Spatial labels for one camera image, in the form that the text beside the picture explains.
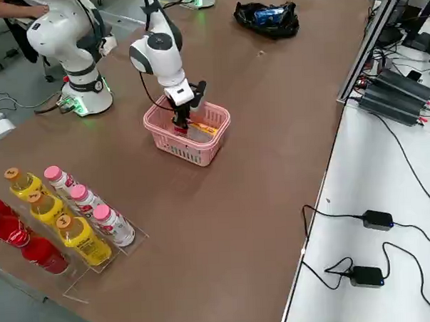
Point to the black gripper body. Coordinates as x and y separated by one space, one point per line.
181 109

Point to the yellow red snack box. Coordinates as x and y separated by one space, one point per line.
203 127

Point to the blue snack packet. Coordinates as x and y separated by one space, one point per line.
267 16

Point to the pink plastic basket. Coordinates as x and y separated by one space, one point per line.
186 153

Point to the black plastic bag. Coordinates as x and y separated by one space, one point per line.
266 28

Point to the pink cap white bottle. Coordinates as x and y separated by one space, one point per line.
114 227
84 198
60 178

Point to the clear acrylic bottle rack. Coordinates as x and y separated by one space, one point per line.
132 239

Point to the yellow drink bottle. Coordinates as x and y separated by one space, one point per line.
25 185
84 243
45 207

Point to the black office chair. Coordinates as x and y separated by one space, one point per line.
20 44

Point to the person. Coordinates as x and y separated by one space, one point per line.
12 7

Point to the black power supply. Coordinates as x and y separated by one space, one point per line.
391 107
404 86

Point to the black power adapter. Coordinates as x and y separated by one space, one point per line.
377 220
366 276

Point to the black smartphone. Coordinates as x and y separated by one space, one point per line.
414 75

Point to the black monitor stand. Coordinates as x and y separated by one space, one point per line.
421 34

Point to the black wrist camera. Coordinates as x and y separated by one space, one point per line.
199 94

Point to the aluminium frame post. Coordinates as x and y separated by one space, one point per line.
370 40

